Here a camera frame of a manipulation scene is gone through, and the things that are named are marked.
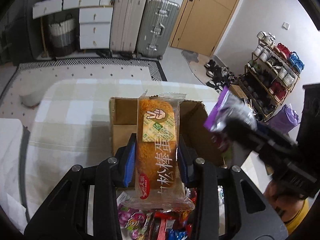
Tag meat floss cake packet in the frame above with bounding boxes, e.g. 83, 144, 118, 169
122, 93, 194, 212

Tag purple snack packet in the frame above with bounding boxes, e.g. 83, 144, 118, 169
203, 86, 258, 165

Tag yellow sleeve forearm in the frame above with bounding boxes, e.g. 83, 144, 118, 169
281, 199, 309, 235

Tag right hand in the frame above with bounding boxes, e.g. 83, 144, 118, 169
264, 180, 303, 217

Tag purple bag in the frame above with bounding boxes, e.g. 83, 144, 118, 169
267, 104, 300, 134

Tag purple grape candy packet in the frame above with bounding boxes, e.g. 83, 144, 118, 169
117, 191, 154, 239

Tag red white snack packet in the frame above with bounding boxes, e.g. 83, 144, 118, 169
148, 188, 197, 239

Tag checkered tablecloth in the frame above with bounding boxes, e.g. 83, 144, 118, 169
25, 79, 218, 220

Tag shoe rack with shoes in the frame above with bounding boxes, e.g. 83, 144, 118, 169
238, 31, 304, 121

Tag SF cardboard box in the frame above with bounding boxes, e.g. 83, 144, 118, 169
110, 98, 225, 167

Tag woven laundry basket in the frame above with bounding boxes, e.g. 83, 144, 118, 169
48, 13, 76, 57

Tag wooden door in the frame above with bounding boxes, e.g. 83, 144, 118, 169
170, 0, 240, 56

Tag white drawer desk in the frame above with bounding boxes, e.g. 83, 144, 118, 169
33, 0, 113, 50

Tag silver suitcase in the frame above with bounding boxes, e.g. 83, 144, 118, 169
136, 0, 180, 60

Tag beige suitcase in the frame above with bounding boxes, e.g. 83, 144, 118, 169
110, 0, 146, 54

